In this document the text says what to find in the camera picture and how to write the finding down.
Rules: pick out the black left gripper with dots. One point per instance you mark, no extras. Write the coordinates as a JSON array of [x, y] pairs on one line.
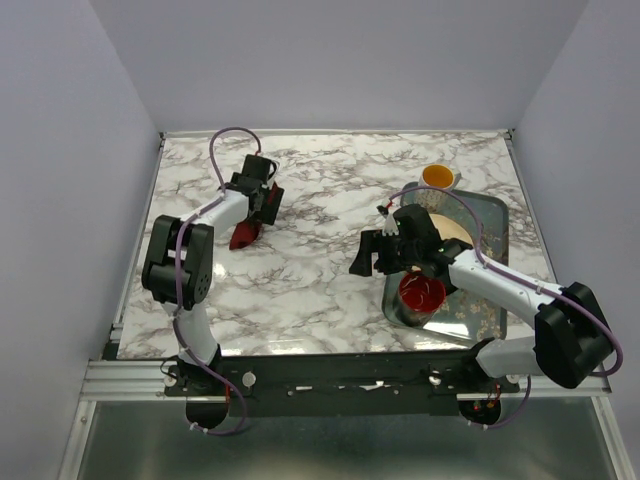
[[265, 192]]

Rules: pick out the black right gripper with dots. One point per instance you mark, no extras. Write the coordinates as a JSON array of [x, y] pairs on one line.
[[374, 241]]

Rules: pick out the dark red cloth napkin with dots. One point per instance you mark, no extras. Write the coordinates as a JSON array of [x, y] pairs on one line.
[[245, 233]]

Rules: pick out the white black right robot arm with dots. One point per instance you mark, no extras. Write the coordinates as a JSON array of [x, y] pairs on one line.
[[570, 338]]

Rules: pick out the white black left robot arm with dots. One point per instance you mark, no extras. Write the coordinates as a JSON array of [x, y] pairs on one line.
[[178, 267]]

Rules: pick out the red and black cup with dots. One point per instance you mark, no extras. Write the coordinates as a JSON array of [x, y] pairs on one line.
[[418, 299]]

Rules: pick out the beige bird pattern plate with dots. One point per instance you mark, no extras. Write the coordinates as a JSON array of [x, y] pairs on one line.
[[449, 229]]

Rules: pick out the white floral mug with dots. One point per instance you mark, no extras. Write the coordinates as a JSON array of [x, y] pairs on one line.
[[435, 181]]

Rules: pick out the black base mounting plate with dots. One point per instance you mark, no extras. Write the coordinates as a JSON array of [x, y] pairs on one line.
[[423, 382]]

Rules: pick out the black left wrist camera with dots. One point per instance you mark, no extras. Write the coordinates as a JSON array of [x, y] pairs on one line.
[[260, 168]]

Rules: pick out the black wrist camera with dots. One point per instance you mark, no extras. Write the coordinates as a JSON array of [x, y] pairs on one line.
[[260, 168], [411, 222]]

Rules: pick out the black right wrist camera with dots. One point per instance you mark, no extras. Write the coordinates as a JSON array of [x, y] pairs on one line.
[[411, 222]]

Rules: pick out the aluminium frame rail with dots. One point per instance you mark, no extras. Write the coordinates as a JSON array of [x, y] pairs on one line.
[[140, 380]]

